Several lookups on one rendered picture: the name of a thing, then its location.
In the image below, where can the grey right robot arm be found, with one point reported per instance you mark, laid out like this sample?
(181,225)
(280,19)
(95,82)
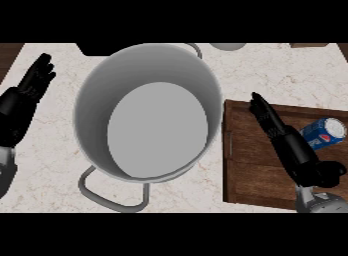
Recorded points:
(321,200)

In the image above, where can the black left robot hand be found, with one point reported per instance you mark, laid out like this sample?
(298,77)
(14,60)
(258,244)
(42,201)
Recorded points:
(14,103)

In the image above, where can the blue soda can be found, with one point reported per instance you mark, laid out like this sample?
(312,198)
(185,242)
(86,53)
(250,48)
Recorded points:
(324,132)

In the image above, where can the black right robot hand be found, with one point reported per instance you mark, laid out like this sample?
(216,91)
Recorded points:
(292,150)

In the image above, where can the large grey metal pot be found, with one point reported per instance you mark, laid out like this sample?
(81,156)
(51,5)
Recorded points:
(147,115)

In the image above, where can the brown wooden object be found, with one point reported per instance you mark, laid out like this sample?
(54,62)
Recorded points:
(308,44)

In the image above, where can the grey round object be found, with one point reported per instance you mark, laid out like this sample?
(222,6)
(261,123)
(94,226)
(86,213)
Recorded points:
(227,46)

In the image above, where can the brown wooden tray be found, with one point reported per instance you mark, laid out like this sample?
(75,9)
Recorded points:
(259,166)

